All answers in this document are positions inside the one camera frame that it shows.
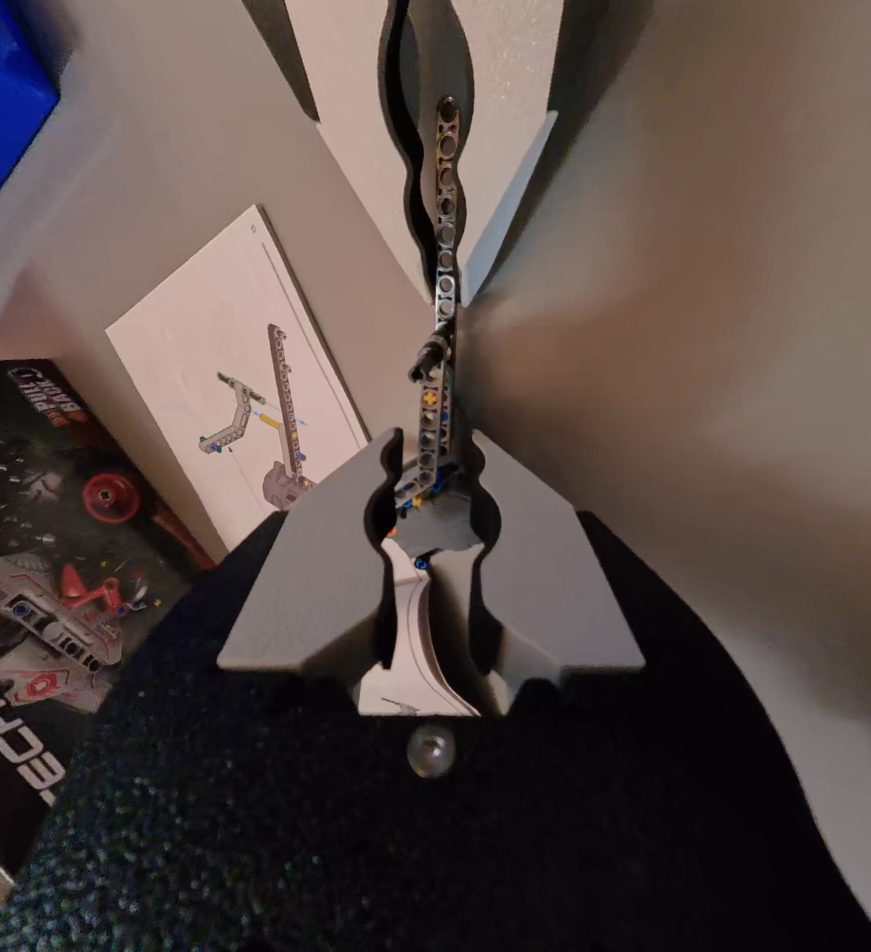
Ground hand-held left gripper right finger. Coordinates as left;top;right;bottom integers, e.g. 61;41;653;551
471;431;645;718

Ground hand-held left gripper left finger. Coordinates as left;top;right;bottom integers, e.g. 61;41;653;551
217;427;405;716

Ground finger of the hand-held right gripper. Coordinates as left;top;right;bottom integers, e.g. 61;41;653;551
287;0;436;302
446;0;564;307

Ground grey toy brick beam assembly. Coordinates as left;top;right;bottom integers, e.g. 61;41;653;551
387;95;485;570

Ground white instruction booklet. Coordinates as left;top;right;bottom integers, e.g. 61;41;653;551
106;204;485;716

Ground dark toy car box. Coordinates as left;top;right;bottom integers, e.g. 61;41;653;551
0;359;217;946

